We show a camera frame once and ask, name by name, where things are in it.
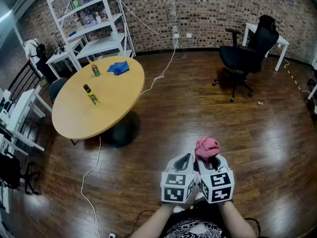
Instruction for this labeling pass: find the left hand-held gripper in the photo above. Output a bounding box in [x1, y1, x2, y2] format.
[160, 153, 196, 205]

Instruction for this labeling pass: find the pink cloth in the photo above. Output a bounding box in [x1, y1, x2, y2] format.
[194, 136, 221, 170]

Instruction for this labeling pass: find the green bottle orange cap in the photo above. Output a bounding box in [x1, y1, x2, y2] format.
[89, 60, 101, 77]

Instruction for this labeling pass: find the person's left forearm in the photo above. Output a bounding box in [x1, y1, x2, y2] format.
[128, 202, 174, 238]

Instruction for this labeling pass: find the black metal railing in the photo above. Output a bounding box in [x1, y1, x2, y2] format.
[6, 59, 43, 104]

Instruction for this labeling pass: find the round wooden table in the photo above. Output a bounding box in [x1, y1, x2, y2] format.
[51, 56, 146, 149]

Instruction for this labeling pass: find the small white table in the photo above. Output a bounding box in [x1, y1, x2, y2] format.
[46, 38, 87, 79]

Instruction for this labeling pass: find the white desk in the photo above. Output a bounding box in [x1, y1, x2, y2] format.
[5, 84, 53, 153]
[242, 22, 290, 72]

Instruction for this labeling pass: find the group of plastic bottles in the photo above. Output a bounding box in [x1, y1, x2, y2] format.
[72, 0, 110, 31]

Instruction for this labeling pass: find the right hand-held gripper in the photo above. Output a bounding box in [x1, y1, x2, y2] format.
[195, 154, 235, 205]

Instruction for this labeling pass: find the person's black printed t-shirt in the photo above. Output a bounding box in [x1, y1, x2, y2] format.
[162, 211, 225, 238]

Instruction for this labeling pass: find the dark grey chair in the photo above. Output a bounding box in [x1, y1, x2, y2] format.
[48, 77, 69, 106]

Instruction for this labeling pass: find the white shelving rack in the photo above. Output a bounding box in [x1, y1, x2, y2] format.
[45, 0, 137, 71]

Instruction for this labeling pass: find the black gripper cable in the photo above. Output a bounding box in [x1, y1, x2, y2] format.
[244, 217, 261, 238]
[130, 209, 161, 236]

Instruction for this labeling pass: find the yellow black floor strip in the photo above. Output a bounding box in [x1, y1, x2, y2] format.
[283, 64, 302, 92]

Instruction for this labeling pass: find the yellow bottle black cap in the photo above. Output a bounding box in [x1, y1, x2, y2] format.
[83, 83, 102, 108]

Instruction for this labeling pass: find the white extension cord with strip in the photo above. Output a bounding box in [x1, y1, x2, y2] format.
[81, 37, 179, 238]

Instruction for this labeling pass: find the person's right forearm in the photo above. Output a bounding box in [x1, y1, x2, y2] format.
[217, 199, 257, 238]

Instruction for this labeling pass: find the hanging white cable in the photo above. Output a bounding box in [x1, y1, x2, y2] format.
[103, 0, 175, 39]

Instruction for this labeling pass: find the black router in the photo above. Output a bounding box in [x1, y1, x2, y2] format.
[53, 40, 66, 56]

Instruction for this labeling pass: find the blue cloth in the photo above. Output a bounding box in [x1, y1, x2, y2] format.
[106, 60, 130, 76]

